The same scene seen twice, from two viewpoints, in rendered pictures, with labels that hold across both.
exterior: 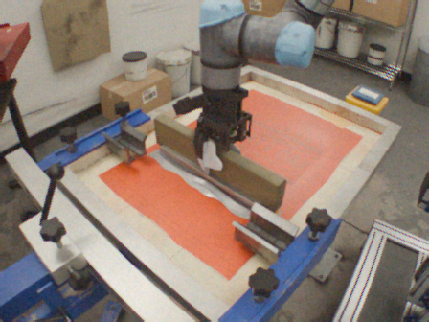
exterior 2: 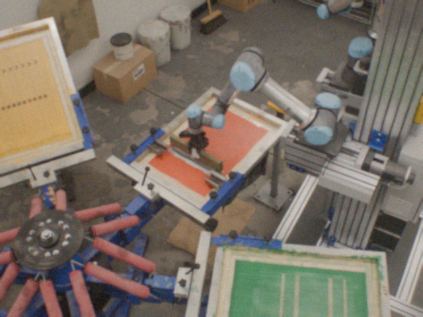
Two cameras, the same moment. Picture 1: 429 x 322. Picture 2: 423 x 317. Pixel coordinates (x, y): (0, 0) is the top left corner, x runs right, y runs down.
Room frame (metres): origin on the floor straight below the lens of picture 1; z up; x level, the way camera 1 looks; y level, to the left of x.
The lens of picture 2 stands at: (-1.21, -0.04, 2.95)
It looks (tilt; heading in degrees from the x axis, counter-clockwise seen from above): 48 degrees down; 359
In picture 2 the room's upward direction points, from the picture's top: 4 degrees counter-clockwise
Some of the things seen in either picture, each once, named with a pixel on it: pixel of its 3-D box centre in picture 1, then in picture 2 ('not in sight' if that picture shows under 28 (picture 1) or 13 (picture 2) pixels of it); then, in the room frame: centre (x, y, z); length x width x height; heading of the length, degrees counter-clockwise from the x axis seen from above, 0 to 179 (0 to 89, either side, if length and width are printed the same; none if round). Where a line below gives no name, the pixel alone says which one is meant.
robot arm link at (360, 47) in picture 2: not in sight; (360, 52); (0.83, -0.93, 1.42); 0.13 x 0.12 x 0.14; 120
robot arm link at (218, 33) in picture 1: (223, 32); (195, 115); (0.57, -0.02, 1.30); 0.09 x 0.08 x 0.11; 64
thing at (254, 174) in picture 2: not in sight; (241, 174); (0.60, -0.26, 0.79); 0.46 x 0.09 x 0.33; 137
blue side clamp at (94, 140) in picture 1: (101, 145); (145, 148); (0.69, 0.28, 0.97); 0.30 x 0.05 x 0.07; 137
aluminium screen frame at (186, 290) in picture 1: (245, 149); (209, 144); (0.68, -0.09, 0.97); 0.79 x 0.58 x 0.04; 137
